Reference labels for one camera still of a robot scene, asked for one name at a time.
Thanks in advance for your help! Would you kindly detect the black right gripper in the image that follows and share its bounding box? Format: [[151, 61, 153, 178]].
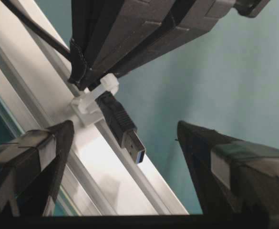
[[234, 0, 270, 18]]

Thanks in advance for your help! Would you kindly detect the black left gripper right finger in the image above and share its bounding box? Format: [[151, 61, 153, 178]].
[[177, 121, 279, 216]]

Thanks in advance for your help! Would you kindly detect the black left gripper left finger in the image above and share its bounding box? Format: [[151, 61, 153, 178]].
[[0, 120, 74, 217]]

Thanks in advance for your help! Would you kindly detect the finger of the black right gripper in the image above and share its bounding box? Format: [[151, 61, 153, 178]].
[[69, 0, 174, 90], [93, 0, 235, 83]]

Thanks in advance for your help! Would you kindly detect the black USB cable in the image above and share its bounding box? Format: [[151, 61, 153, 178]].
[[0, 0, 146, 165]]

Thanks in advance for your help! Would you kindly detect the white middle ring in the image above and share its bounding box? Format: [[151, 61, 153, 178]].
[[70, 73, 120, 127]]

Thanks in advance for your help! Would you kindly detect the aluminium rail profile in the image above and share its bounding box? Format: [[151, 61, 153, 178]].
[[0, 1, 187, 216]]

